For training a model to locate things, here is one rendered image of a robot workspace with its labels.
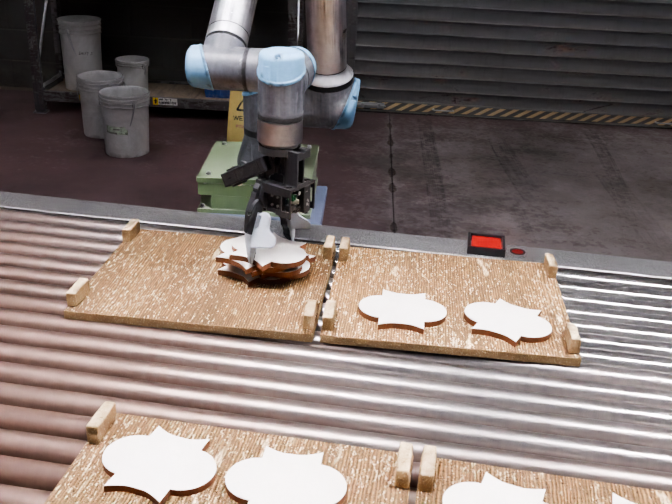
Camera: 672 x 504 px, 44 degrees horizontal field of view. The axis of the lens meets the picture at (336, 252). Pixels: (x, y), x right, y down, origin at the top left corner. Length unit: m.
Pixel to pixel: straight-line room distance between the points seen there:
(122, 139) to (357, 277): 3.67
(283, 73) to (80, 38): 4.74
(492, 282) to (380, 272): 0.21
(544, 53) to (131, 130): 2.96
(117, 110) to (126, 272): 3.53
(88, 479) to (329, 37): 1.08
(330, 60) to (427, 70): 4.38
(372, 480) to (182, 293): 0.56
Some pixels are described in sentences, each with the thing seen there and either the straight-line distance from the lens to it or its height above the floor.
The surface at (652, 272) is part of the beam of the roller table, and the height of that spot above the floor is 0.92.
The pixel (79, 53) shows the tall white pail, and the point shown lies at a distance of 6.05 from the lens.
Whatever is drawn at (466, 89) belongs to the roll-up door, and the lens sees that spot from 6.24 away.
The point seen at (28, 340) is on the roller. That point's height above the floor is 0.91.
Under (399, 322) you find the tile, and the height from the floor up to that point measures 0.95.
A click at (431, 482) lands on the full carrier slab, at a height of 0.95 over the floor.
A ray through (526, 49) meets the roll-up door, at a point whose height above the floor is 0.51.
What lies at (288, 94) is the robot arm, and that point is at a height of 1.28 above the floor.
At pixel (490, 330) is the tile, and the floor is 0.95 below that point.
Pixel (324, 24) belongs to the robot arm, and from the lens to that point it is 1.78.
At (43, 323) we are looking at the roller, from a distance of 1.44.
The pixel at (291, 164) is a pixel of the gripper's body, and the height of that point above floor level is 1.17.
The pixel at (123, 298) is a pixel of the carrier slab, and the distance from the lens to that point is 1.45.
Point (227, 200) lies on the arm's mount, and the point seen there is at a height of 0.90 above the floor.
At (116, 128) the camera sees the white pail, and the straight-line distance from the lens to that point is 5.07.
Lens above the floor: 1.61
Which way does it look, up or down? 25 degrees down
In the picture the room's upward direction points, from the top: 3 degrees clockwise
